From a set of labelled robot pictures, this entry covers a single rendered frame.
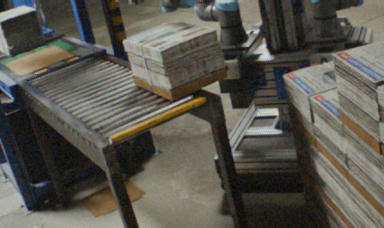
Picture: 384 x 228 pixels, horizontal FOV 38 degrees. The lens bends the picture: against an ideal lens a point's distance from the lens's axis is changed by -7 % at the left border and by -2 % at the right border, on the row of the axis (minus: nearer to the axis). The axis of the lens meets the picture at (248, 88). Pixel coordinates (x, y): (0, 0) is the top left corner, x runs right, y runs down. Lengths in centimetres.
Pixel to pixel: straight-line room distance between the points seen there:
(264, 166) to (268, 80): 46
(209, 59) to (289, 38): 65
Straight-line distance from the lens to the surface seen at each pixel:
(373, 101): 160
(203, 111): 244
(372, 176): 178
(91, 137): 228
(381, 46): 181
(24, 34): 414
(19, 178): 357
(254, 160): 304
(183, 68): 239
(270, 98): 299
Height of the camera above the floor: 165
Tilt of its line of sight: 21 degrees down
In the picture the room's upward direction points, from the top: 11 degrees counter-clockwise
